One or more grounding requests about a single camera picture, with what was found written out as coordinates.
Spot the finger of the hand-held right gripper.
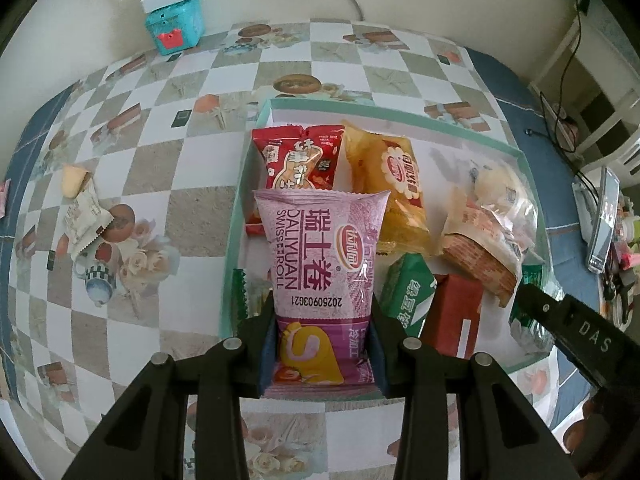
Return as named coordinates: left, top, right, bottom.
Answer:
left=514, top=282, right=557, bottom=342

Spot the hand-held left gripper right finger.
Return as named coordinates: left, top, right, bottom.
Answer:
left=371, top=297, right=576, bottom=480

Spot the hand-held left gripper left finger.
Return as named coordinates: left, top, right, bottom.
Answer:
left=62, top=294, right=279, bottom=480

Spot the small green snack packet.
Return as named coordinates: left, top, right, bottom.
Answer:
left=509, top=254, right=550, bottom=352

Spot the cookie packet with green edge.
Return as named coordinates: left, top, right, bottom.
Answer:
left=231, top=267, right=275, bottom=322

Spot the beige orange snack packet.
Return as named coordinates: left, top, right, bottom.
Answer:
left=439, top=185, right=523, bottom=309

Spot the dark red snack packet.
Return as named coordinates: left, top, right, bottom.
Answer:
left=421, top=273, right=484, bottom=359

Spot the pink swiss roll packet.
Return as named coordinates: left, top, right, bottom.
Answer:
left=253, top=188, right=392, bottom=387

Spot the bread bun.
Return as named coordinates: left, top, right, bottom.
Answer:
left=467, top=159, right=540, bottom=261

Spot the yellow snack packet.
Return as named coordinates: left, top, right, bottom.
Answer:
left=341, top=121, right=432, bottom=257

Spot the pink tray with green rim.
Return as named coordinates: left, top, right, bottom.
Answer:
left=218, top=98, right=557, bottom=402

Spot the red peanut snack packet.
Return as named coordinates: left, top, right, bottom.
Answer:
left=247, top=125, right=347, bottom=237

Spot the colourful clutter pile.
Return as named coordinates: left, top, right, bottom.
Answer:
left=602, top=194, right=640, bottom=332

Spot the white phone stand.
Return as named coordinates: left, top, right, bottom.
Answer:
left=571, top=180, right=602, bottom=242

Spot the checkered printed tablecloth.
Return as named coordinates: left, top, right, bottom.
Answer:
left=0, top=17, right=557, bottom=480

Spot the white chair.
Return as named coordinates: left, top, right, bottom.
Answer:
left=539, top=22, right=640, bottom=177

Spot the white brown snack wrapper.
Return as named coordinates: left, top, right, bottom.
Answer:
left=64, top=182, right=114, bottom=262

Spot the cake wedge piece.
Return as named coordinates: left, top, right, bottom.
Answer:
left=60, top=164, right=92, bottom=199

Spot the teal box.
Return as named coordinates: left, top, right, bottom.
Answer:
left=144, top=0, right=205, bottom=56

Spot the black charging cable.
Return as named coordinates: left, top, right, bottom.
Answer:
left=522, top=0, right=591, bottom=183

